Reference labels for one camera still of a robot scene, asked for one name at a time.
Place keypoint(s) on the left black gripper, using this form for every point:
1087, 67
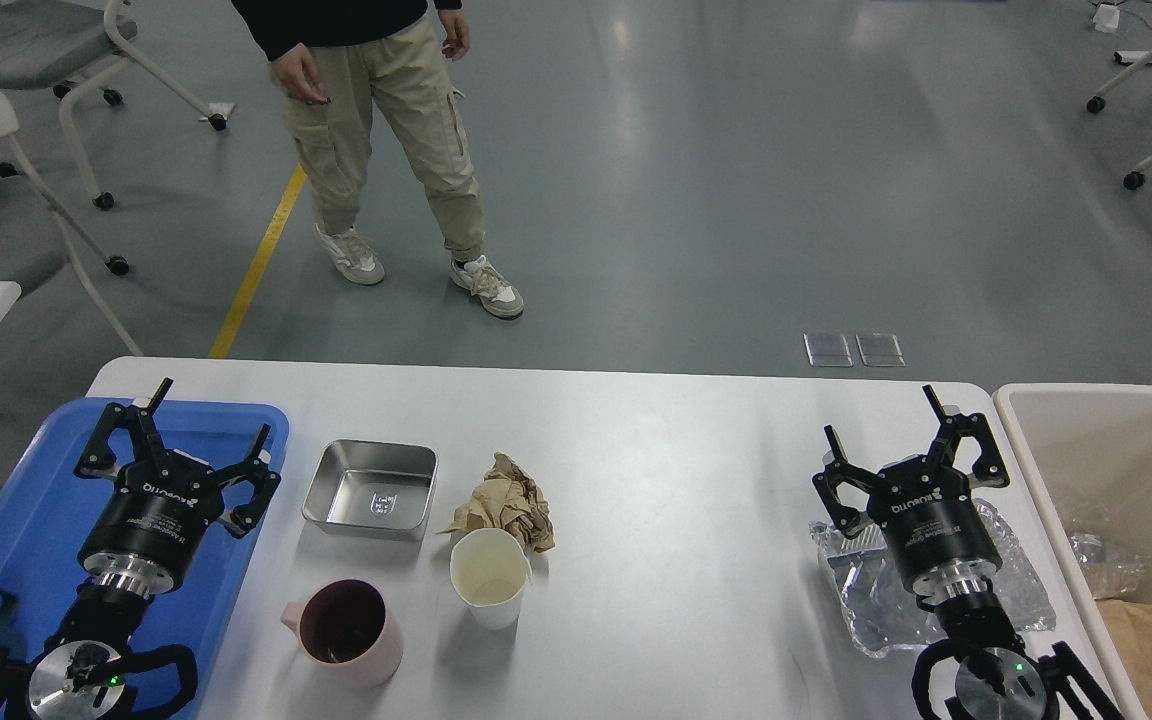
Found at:
147, 535

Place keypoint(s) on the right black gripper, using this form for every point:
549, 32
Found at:
931, 530

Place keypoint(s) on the square stainless steel tray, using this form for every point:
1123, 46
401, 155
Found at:
372, 489

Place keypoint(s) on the pink ribbed mug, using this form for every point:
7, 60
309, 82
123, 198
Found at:
348, 629

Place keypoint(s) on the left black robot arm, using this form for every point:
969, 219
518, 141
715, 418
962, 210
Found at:
87, 668

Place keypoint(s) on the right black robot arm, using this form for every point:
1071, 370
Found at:
995, 677

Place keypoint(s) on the crumpled aluminium foil tray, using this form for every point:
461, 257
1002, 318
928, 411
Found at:
882, 617

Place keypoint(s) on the blue plastic tray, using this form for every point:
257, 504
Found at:
46, 514

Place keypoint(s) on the right floor socket plate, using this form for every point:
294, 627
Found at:
880, 349

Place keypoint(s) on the floor socket plate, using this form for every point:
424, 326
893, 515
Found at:
830, 350
880, 349

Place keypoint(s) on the left floor socket plate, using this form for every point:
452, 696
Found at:
830, 350

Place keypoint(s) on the clear plastic wrap in bin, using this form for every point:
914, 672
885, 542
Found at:
1111, 570

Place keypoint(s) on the beige plastic waste bin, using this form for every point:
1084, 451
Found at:
1085, 451

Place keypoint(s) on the white paper cup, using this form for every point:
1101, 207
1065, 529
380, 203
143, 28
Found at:
491, 575

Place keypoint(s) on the crumpled brown paper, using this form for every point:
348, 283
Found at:
507, 499

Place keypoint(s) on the person in beige trousers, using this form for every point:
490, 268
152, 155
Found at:
337, 64

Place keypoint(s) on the grey office chair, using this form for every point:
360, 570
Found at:
75, 50

